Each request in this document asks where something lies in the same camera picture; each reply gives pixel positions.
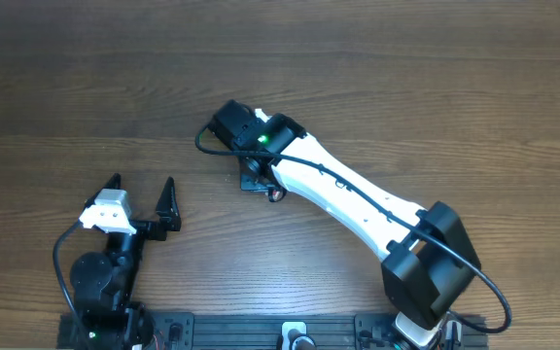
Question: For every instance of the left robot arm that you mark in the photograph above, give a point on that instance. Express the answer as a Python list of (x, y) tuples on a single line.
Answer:
[(100, 282)]

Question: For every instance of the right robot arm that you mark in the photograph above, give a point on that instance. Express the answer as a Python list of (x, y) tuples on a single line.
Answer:
[(353, 204)]

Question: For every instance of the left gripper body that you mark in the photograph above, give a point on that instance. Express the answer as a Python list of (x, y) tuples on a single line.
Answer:
[(151, 230)]

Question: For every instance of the mounting rail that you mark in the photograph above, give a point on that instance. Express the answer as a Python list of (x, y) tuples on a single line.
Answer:
[(246, 333)]

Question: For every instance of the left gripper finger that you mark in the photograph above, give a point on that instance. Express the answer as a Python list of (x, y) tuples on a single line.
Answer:
[(168, 209), (112, 183)]

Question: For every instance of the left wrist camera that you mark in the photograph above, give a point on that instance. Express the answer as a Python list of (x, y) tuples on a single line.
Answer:
[(110, 214)]

